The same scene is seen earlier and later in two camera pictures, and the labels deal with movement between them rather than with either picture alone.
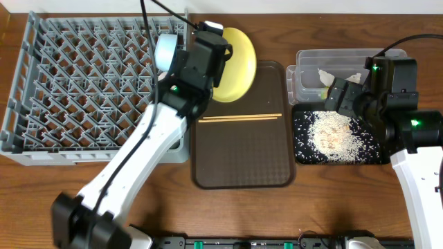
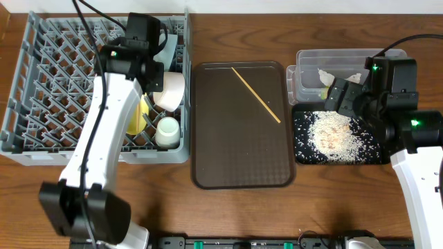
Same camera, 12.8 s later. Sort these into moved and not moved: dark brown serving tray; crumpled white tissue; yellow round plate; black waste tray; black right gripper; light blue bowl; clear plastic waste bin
Moved: yellow round plate
Not moved: crumpled white tissue; black waste tray; clear plastic waste bin; dark brown serving tray; black right gripper; light blue bowl
